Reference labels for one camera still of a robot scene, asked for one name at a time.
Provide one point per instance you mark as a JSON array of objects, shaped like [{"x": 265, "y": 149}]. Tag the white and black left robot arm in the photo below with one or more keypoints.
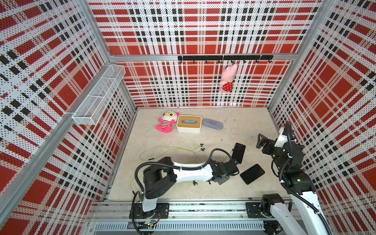
[{"x": 156, "y": 178}]

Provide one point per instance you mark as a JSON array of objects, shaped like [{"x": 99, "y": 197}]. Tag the pink striped plush doll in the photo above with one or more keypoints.
[{"x": 167, "y": 120}]

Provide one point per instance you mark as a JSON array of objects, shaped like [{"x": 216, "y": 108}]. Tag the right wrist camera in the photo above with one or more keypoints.
[{"x": 282, "y": 138}]

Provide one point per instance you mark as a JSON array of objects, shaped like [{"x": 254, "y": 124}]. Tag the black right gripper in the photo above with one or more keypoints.
[{"x": 270, "y": 144}]

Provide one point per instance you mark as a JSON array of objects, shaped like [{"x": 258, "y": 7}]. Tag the pink pig plush toy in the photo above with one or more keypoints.
[{"x": 227, "y": 78}]

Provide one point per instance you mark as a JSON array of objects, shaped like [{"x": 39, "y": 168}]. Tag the black smartphone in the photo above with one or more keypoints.
[
  {"x": 252, "y": 174},
  {"x": 238, "y": 152}
]

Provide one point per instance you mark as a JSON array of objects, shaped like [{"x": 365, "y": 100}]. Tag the grey fabric case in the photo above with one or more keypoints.
[{"x": 214, "y": 124}]

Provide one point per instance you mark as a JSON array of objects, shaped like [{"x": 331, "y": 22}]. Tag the white tissue box wooden lid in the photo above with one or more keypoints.
[{"x": 189, "y": 124}]

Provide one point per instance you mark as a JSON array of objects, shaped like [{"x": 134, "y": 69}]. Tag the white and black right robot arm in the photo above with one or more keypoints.
[{"x": 287, "y": 155}]

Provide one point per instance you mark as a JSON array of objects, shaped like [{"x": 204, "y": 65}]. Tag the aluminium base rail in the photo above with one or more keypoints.
[{"x": 193, "y": 216}]

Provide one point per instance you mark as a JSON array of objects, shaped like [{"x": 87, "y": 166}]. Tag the black hook rail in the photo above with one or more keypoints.
[{"x": 225, "y": 58}]

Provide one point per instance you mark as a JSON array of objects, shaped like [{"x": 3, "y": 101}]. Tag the white wire mesh basket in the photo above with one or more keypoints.
[{"x": 95, "y": 102}]

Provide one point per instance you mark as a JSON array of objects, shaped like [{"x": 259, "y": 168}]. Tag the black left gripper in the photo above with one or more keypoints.
[{"x": 224, "y": 178}]

